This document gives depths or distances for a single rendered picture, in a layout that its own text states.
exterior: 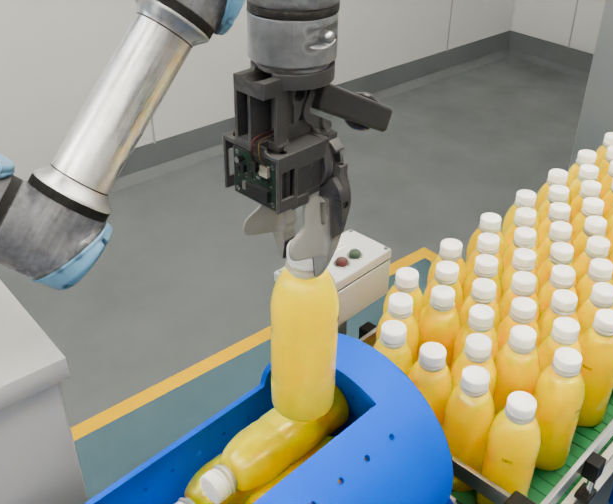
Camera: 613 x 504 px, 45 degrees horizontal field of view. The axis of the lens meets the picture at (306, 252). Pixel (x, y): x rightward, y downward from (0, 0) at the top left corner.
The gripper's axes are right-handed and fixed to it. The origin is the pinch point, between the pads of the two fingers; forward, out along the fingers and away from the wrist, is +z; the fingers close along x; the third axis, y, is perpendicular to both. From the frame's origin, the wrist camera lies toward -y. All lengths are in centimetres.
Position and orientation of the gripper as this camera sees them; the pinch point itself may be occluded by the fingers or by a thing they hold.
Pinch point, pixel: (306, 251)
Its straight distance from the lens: 74.6
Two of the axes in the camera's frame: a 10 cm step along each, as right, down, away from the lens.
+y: -7.0, 3.8, -6.1
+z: -0.2, 8.4, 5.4
